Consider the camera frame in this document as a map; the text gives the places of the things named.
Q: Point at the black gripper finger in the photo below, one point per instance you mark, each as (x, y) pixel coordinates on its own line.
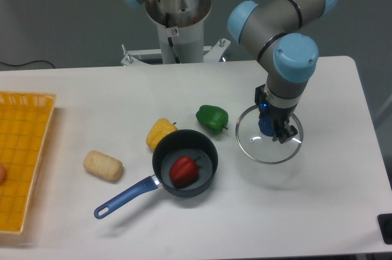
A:
(283, 131)

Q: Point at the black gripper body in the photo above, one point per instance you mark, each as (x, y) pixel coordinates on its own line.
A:
(277, 109)

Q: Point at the glass pot lid blue knob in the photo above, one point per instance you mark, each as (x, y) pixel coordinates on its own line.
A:
(262, 148)

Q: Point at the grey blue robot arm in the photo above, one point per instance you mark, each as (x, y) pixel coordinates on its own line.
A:
(271, 34)

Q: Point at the green bell pepper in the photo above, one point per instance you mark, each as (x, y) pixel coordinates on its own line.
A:
(212, 118)

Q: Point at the red bell pepper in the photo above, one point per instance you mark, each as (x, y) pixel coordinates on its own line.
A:
(184, 171)

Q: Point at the yellow bell pepper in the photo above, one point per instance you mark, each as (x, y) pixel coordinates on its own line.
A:
(159, 130)

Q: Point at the black device at table edge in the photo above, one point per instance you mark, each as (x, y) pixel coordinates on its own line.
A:
(385, 225)

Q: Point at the beige bread loaf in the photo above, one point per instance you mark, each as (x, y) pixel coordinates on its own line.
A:
(103, 166)

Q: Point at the yellow woven basket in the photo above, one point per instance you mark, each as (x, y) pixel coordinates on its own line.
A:
(25, 119)

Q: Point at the dark pot blue handle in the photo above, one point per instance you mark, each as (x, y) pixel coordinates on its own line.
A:
(184, 142)

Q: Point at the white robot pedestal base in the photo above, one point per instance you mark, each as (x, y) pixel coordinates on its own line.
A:
(180, 31)

